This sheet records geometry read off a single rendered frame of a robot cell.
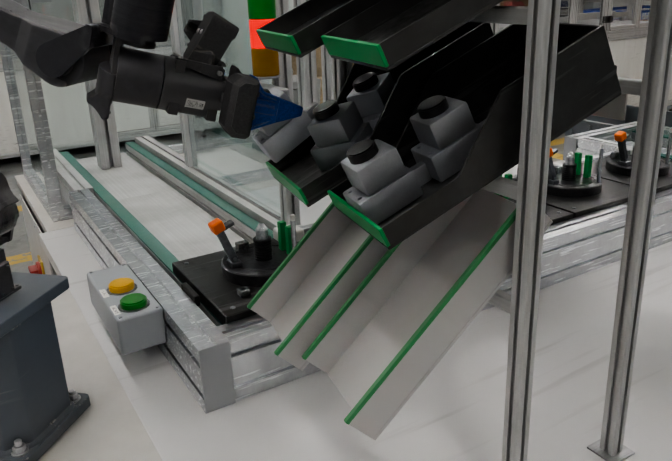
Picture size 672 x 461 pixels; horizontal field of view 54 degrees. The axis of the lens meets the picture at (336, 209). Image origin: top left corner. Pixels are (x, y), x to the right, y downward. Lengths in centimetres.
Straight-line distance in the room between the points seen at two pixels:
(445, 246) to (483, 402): 29
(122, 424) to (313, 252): 35
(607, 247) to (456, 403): 58
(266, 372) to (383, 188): 44
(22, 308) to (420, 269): 48
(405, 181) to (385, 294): 18
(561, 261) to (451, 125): 71
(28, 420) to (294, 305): 36
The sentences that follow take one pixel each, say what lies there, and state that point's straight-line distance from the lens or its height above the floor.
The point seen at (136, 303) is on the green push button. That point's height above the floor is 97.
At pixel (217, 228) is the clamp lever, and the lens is 104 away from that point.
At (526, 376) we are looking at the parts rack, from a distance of 72.
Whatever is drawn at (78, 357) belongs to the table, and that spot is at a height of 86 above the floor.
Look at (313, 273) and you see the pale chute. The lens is 88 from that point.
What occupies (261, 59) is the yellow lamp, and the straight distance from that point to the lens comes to 122.
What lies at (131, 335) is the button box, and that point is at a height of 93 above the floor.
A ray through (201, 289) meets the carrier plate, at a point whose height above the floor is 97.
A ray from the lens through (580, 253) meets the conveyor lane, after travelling 136.
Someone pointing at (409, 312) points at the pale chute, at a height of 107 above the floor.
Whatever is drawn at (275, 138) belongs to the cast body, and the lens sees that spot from 75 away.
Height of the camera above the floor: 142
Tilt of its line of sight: 19 degrees down
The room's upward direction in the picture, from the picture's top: 2 degrees counter-clockwise
